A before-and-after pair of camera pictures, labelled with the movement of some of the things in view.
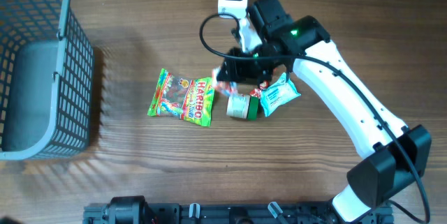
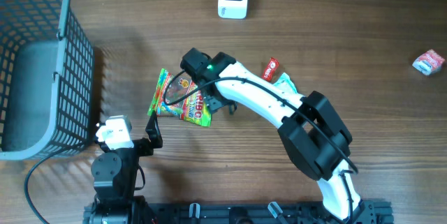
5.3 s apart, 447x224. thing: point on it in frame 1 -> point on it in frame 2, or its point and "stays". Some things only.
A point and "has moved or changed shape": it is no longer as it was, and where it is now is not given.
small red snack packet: (226, 87) has moved or changed shape
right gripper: (238, 72) -> (213, 102)
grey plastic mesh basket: (46, 70) stays
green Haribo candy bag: (183, 98) stays
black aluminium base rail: (137, 210) stays
